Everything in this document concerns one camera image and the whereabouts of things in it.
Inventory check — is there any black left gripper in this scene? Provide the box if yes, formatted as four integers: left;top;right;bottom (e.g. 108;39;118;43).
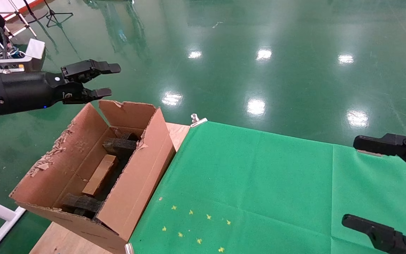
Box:
0;59;122;116

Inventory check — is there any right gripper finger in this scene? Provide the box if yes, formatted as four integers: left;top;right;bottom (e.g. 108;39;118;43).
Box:
353;132;406;179
342;213;406;254

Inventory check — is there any brown board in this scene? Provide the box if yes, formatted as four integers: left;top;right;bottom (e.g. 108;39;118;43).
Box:
82;154;119;198

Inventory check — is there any large open cardboard carton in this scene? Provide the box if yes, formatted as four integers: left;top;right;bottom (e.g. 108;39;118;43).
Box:
9;100;176;254

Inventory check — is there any black foam block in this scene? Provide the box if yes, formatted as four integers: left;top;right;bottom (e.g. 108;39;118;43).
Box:
60;193;104;218
102;132;139;160

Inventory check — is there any black tripod microphone stand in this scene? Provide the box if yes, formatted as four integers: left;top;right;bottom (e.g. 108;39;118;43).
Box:
43;0;74;28

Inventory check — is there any green table cloth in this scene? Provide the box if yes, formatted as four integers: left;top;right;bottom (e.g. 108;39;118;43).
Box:
128;121;406;254

